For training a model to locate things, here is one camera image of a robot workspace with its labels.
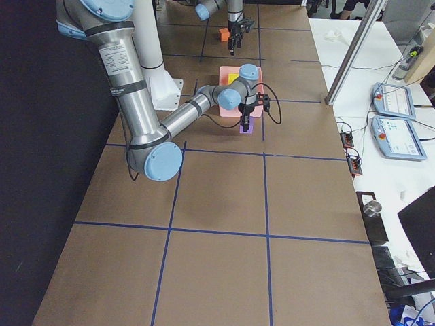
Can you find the orange connector board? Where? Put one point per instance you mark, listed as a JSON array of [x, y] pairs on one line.
[[354, 164], [347, 139]]

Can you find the purple foam block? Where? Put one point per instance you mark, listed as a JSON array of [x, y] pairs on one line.
[[251, 128]]

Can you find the teach pendant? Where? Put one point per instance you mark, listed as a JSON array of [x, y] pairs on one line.
[[392, 100], [397, 139]]

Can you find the aluminium frame post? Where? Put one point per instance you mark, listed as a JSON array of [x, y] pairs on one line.
[[356, 44]]

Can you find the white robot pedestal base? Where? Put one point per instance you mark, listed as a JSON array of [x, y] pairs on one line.
[[164, 90]]

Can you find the lower orange connector board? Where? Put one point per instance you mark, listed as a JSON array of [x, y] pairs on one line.
[[354, 164]]

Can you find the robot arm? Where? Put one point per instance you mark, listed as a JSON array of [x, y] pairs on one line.
[[126, 38], [205, 9]]

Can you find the silver metal cylinder weight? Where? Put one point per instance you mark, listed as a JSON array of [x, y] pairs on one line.
[[371, 208]]

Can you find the white side table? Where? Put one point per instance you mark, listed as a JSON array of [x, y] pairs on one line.
[[395, 183]]

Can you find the pink plastic bin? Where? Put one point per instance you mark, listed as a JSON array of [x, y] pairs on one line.
[[227, 74]]

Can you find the upper orange connector board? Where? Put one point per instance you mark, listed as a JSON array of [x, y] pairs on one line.
[[347, 139]]

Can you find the upper teach pendant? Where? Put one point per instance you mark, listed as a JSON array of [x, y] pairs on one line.
[[392, 100]]

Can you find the lower teach pendant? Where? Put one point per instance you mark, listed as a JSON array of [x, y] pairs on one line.
[[397, 139]]

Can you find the orange foam block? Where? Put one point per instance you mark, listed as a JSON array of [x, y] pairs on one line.
[[224, 34]]

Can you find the yellow foam block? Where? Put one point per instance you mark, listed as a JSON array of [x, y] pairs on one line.
[[232, 77]]

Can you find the grey handheld device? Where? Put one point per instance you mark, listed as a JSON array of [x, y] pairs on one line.
[[408, 61]]

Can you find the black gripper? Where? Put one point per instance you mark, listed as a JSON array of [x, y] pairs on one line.
[[233, 33], [245, 111]]

